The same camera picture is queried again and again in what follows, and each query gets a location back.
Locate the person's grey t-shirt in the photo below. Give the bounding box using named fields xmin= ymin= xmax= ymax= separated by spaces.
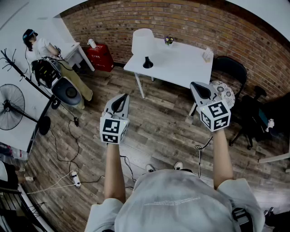
xmin=84 ymin=169 xmax=266 ymax=232

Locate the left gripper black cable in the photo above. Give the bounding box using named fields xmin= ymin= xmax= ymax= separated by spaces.
xmin=120 ymin=155 xmax=137 ymax=183

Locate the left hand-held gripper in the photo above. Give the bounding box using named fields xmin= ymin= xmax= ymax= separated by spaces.
xmin=100 ymin=94 xmax=131 ymax=145

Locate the clear tissue box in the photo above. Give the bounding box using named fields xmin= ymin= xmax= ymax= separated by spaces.
xmin=202 ymin=47 xmax=214 ymax=64

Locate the white table lamp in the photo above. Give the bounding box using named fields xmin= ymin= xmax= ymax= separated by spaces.
xmin=131 ymin=28 xmax=155 ymax=69

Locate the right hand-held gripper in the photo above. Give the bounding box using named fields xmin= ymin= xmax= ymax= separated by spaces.
xmin=189 ymin=82 xmax=232 ymax=133

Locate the red plastic crate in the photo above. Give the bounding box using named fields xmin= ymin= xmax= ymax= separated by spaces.
xmin=86 ymin=43 xmax=115 ymax=73

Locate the black folding chair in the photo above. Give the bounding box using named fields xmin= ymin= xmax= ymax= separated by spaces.
xmin=211 ymin=56 xmax=248 ymax=102

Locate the black backpack strap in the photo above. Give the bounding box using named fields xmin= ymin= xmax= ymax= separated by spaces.
xmin=232 ymin=207 xmax=252 ymax=232

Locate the round patterned seat cushion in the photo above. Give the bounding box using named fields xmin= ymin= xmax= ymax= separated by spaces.
xmin=208 ymin=80 xmax=237 ymax=110

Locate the person's right forearm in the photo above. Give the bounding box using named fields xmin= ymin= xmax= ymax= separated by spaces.
xmin=212 ymin=129 xmax=234 ymax=190

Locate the person's left forearm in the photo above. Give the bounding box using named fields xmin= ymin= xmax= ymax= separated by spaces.
xmin=103 ymin=142 xmax=126 ymax=203

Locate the white and black dome device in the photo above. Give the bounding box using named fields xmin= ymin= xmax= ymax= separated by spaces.
xmin=50 ymin=76 xmax=82 ymax=106

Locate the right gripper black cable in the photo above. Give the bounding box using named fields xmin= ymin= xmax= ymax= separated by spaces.
xmin=194 ymin=135 xmax=214 ymax=179

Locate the black standing fan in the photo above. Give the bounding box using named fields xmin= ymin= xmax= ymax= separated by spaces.
xmin=0 ymin=83 xmax=52 ymax=136

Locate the white power strip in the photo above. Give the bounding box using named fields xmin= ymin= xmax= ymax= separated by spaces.
xmin=70 ymin=170 xmax=82 ymax=188

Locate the white floor cable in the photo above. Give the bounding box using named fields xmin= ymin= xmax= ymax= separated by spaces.
xmin=25 ymin=173 xmax=77 ymax=196

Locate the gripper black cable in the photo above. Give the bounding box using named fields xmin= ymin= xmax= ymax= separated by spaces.
xmin=120 ymin=155 xmax=137 ymax=183
xmin=194 ymin=135 xmax=214 ymax=179

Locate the black floor cable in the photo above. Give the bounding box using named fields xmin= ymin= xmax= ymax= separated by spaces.
xmin=48 ymin=108 xmax=105 ymax=184

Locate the small white plush toy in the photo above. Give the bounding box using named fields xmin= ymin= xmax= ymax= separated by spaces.
xmin=265 ymin=118 xmax=275 ymax=133

